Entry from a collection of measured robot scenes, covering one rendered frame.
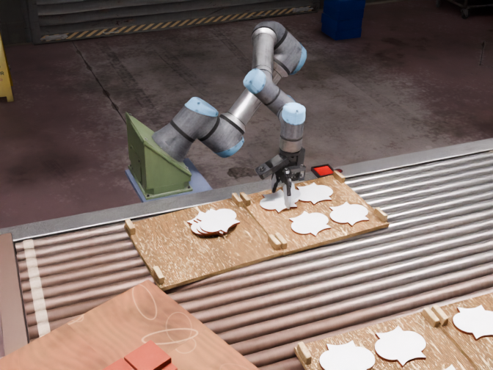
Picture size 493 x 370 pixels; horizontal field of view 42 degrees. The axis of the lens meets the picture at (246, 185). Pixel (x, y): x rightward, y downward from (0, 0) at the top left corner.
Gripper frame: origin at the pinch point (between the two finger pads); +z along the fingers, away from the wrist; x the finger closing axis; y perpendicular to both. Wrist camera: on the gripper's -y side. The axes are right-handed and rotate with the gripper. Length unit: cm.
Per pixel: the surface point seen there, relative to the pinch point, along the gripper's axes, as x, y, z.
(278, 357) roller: -61, -32, 6
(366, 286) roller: -48.1, 4.5, 3.6
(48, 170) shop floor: 217, -46, 94
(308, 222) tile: -15.5, 3.0, 0.6
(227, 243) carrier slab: -14.1, -26.1, 2.7
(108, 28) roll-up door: 455, 59, 79
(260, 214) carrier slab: -3.9, -9.1, 1.8
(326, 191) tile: -1.4, 18.8, -0.3
